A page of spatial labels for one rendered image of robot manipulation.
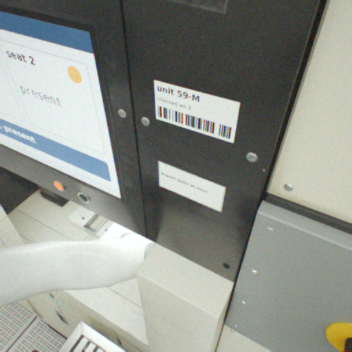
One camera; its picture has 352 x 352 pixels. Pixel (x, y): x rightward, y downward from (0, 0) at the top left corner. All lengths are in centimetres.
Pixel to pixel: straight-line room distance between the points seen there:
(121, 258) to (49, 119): 28
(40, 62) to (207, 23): 19
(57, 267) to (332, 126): 47
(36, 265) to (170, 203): 29
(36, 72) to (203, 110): 20
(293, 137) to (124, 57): 15
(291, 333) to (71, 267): 35
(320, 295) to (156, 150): 22
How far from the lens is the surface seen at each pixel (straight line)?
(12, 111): 46
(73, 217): 116
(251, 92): 23
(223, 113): 24
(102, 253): 56
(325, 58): 22
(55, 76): 35
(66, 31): 31
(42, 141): 45
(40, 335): 200
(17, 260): 56
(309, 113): 24
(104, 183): 41
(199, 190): 31
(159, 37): 25
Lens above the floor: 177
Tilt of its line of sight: 44 degrees down
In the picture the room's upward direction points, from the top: straight up
